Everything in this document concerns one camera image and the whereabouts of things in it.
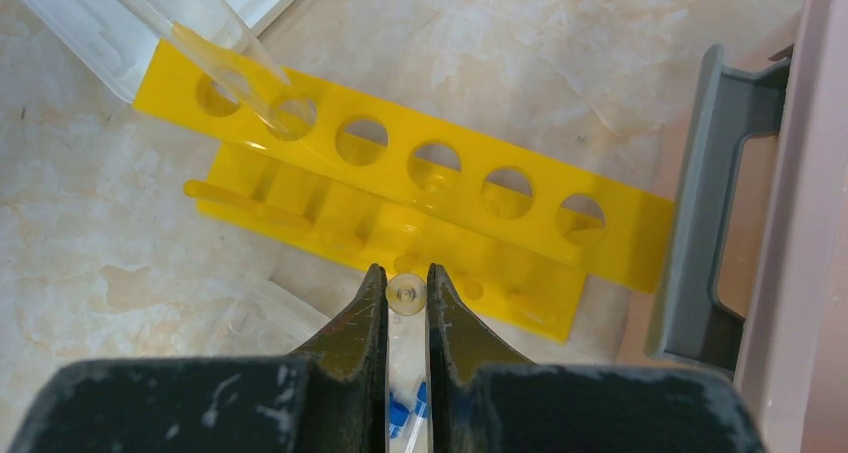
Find blue capped small tubes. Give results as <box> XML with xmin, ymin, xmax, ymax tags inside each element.
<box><xmin>388</xmin><ymin>381</ymin><xmax>430</xmax><ymax>453</ymax></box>

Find large clear test tube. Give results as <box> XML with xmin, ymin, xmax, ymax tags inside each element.
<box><xmin>117</xmin><ymin>0</ymin><xmax>316</xmax><ymax>140</ymax></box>

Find pink plastic tub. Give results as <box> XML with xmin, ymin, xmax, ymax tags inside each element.
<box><xmin>617</xmin><ymin>0</ymin><xmax>847</xmax><ymax>452</ymax></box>

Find white plastic tray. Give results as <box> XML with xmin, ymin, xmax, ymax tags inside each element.
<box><xmin>21</xmin><ymin>0</ymin><xmax>295</xmax><ymax>103</ymax></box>

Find yellow test tube rack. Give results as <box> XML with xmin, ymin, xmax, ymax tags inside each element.
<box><xmin>133</xmin><ymin>42</ymin><xmax>674</xmax><ymax>341</ymax></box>

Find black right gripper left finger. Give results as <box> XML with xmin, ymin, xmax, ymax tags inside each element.
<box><xmin>288</xmin><ymin>264</ymin><xmax>389</xmax><ymax>452</ymax></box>

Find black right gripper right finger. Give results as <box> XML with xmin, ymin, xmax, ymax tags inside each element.
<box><xmin>426</xmin><ymin>263</ymin><xmax>532</xmax><ymax>452</ymax></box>

